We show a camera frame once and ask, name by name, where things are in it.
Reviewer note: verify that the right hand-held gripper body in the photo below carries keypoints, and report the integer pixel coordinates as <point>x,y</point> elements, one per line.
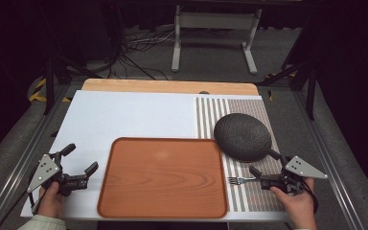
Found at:
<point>302,167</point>

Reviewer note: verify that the white table mat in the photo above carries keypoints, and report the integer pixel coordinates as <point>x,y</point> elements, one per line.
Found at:
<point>124,111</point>

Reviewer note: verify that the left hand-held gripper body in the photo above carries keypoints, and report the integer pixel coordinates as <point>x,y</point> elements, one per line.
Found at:
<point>44,169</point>

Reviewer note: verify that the person's right hand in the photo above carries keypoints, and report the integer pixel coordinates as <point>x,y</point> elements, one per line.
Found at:
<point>297,206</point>

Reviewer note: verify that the yellow black floor tape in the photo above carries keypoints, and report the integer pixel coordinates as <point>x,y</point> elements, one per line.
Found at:
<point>38,92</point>

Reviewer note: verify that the aluminium floor rail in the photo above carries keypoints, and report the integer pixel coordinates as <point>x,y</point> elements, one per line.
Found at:
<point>19,166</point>
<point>329,163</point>

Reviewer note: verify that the silver metal fork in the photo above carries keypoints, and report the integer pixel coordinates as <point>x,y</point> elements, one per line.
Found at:
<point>236,181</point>

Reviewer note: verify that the person's left hand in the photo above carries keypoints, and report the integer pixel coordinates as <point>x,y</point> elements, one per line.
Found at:
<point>51,202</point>

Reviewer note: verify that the striped grey placemat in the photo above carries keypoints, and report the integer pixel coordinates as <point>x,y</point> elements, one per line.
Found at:
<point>257,198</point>

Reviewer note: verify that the grey metal stand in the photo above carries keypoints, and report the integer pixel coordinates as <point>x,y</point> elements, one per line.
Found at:
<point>215,20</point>

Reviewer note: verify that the dark grey speckled plate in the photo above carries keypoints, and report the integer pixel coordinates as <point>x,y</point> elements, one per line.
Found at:
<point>242,137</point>

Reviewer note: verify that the brown wood-grain tray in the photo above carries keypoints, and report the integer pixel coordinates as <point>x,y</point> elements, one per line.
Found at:
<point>163,179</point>

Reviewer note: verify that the light wooden table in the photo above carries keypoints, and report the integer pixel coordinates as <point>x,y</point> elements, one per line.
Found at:
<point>166,86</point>

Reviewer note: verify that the black tripod stand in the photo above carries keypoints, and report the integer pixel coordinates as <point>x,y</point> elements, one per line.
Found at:
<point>310,86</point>
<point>49,80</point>

